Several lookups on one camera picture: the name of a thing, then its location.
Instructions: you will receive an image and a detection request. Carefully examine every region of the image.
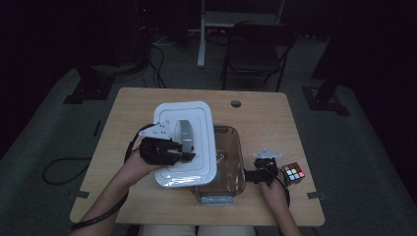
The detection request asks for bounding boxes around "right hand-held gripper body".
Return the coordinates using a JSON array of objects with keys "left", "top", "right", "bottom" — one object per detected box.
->
[{"left": 253, "top": 148, "right": 284, "bottom": 188}]

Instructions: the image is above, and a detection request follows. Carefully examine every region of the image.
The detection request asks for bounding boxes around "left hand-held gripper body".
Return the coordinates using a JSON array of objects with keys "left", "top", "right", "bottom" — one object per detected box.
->
[{"left": 138, "top": 120, "right": 185, "bottom": 166}]

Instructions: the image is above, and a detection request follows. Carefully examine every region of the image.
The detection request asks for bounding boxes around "white lid with grey handle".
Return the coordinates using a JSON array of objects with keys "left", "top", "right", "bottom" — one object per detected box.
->
[{"left": 152, "top": 100, "right": 218, "bottom": 190}]

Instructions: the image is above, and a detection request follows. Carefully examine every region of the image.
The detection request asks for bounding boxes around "multicoloured puzzle cube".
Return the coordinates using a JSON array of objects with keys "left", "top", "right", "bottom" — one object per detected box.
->
[{"left": 280, "top": 161, "right": 306, "bottom": 187}]

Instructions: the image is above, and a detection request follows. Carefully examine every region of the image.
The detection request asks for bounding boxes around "clear plastic storage box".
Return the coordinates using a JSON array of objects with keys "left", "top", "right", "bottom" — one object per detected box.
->
[{"left": 191, "top": 124, "right": 247, "bottom": 207}]

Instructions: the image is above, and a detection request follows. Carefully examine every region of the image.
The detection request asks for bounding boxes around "person's right hand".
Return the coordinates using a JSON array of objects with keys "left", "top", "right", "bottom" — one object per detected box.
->
[{"left": 260, "top": 177, "right": 290, "bottom": 211}]

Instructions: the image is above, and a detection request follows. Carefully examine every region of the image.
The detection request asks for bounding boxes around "person's left hand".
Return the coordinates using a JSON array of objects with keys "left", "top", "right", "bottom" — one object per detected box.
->
[{"left": 121, "top": 152, "right": 165, "bottom": 185}]

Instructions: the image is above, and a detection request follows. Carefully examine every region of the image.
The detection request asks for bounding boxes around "black stand base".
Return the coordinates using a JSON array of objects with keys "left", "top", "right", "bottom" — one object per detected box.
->
[{"left": 62, "top": 63, "right": 116, "bottom": 105}]

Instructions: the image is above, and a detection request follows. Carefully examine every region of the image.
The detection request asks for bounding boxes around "black stand with base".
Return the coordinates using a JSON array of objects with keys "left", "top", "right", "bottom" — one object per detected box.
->
[{"left": 301, "top": 0, "right": 351, "bottom": 117}]

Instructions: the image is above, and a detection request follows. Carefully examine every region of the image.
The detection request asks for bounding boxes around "black folding chair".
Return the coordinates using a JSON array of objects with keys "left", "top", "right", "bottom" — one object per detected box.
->
[{"left": 220, "top": 21, "right": 300, "bottom": 93}]

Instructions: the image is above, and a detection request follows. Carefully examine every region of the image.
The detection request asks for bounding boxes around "left hand-held gripper black cable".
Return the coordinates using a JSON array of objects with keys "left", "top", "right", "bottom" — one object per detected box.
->
[{"left": 71, "top": 123, "right": 155, "bottom": 231}]

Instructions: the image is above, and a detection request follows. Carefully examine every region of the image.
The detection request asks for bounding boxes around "hand-held gripper black cable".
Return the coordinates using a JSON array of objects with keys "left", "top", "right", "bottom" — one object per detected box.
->
[
  {"left": 274, "top": 172, "right": 292, "bottom": 208},
  {"left": 71, "top": 123, "right": 155, "bottom": 231}
]

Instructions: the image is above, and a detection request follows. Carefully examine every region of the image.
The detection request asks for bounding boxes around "right hand-held gripper black cable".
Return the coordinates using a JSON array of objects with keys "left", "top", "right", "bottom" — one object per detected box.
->
[{"left": 274, "top": 172, "right": 292, "bottom": 208}]

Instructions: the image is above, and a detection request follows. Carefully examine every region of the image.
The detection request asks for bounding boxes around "black floor cables bundle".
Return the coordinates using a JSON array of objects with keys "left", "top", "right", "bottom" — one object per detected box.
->
[{"left": 114, "top": 32, "right": 169, "bottom": 89}]

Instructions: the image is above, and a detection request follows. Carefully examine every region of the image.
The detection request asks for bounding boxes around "black looped floor cable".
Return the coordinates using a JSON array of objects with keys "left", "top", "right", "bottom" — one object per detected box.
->
[{"left": 41, "top": 156, "right": 93, "bottom": 186}]

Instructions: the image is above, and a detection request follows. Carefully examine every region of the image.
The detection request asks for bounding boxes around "white metal desk frame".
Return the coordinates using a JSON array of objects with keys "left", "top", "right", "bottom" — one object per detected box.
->
[{"left": 196, "top": 0, "right": 287, "bottom": 69}]

